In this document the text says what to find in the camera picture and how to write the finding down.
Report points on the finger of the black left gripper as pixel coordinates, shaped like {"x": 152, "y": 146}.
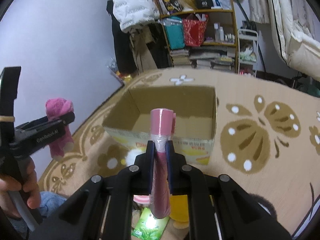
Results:
{"x": 64, "y": 119}

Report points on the open cardboard box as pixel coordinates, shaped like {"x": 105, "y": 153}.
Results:
{"x": 184, "y": 114}

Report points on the stack of books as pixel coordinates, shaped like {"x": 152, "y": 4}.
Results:
{"x": 220, "y": 58}

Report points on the magenta bear plush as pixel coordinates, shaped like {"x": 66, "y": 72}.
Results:
{"x": 64, "y": 143}

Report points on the pink long plush pillow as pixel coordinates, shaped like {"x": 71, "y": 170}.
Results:
{"x": 161, "y": 139}

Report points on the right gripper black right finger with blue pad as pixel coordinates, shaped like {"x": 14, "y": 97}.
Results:
{"x": 218, "y": 207}

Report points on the person's left hand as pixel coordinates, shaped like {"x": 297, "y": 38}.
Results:
{"x": 29, "y": 186}

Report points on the cream quilted bedding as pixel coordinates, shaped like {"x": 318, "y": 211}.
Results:
{"x": 293, "y": 42}

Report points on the green tissue pack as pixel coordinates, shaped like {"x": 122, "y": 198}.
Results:
{"x": 148, "y": 226}

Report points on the wooden shelf unit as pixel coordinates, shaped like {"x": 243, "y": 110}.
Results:
{"x": 221, "y": 26}

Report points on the white rolling cart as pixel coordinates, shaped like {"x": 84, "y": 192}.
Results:
{"x": 247, "y": 52}

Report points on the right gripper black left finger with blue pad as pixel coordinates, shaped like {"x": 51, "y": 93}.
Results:
{"x": 102, "y": 207}

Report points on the black box with 40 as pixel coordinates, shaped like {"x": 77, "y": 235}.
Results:
{"x": 204, "y": 4}

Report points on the pink swirl roll plush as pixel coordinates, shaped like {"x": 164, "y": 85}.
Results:
{"x": 141, "y": 200}

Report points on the black white pompom keychain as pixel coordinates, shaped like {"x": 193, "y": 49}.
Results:
{"x": 131, "y": 156}

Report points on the beige patterned plush rug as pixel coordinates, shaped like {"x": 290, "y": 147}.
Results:
{"x": 267, "y": 140}

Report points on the teal bag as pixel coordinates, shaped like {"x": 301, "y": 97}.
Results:
{"x": 174, "y": 31}

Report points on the yellow bear plush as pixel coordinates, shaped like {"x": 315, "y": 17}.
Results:
{"x": 179, "y": 211}

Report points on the white puffer jacket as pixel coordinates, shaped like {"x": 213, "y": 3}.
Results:
{"x": 134, "y": 14}

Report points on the red patterned gift bag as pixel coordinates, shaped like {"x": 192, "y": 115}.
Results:
{"x": 194, "y": 27}

